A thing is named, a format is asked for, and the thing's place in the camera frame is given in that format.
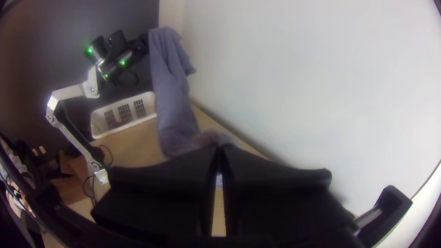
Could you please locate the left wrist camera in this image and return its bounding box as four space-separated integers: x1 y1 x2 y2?
109 29 129 52

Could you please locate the white laundry basket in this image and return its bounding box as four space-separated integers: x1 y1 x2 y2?
90 91 158 140

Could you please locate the black cable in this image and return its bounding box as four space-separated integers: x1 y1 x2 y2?
82 144 114 207

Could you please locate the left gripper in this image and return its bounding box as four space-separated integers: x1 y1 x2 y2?
129 33 151 66

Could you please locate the blue-grey t-shirt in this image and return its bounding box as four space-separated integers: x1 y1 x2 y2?
148 27 238 159

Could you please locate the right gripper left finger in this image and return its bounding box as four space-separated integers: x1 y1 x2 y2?
91 144 218 238

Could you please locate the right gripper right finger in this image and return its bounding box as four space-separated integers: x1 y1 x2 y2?
220 144 359 238

